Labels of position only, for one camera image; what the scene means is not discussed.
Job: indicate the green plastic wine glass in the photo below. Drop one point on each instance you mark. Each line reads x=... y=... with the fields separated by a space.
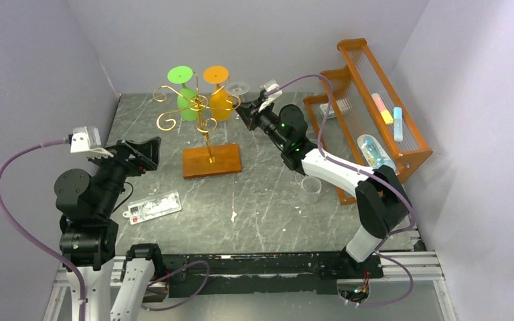
x=181 y=75

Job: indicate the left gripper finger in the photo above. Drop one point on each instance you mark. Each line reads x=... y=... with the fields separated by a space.
x=123 y=146
x=146 y=154

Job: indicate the orange wooden shelf rack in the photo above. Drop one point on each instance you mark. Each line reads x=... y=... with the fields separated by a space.
x=356 y=112

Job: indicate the pink yellow highlighter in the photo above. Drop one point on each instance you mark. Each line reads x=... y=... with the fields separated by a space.
x=382 y=109

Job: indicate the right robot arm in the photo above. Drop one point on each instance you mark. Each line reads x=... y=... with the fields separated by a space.
x=381 y=200

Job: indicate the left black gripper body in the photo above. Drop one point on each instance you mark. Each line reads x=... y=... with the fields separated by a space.
x=116 y=169

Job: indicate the orange plastic wine glass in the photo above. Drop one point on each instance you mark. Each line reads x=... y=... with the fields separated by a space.
x=221 y=106

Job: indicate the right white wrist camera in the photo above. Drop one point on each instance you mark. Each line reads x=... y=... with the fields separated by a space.
x=272 y=91

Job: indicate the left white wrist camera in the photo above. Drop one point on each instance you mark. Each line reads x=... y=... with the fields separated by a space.
x=86 y=142

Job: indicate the small white box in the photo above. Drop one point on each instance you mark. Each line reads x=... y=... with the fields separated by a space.
x=325 y=112

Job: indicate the flat blister pack on table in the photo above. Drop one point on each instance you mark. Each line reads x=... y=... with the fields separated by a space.
x=153 y=207

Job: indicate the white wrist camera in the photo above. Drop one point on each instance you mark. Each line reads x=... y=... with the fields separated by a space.
x=86 y=142
x=272 y=91

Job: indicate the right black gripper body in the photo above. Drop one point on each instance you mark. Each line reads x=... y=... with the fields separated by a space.
x=257 y=114

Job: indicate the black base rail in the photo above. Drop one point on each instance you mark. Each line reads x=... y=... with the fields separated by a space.
x=280 y=272

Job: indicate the light blue highlighter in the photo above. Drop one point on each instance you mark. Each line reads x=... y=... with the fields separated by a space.
x=398 y=124

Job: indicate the gold wire glass rack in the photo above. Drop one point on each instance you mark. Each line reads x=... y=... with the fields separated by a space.
x=207 y=161

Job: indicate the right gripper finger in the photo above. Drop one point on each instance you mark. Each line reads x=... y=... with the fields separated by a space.
x=249 y=107
x=249 y=119

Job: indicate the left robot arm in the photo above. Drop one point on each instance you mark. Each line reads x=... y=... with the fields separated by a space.
x=86 y=202

